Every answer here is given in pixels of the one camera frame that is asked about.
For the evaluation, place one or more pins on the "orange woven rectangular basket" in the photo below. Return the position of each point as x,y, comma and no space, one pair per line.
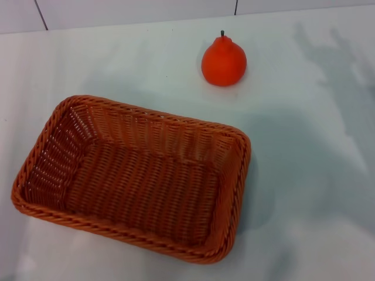
140,175

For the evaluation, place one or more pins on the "orange pear-shaped toy fruit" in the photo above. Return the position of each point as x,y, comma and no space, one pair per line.
224,63

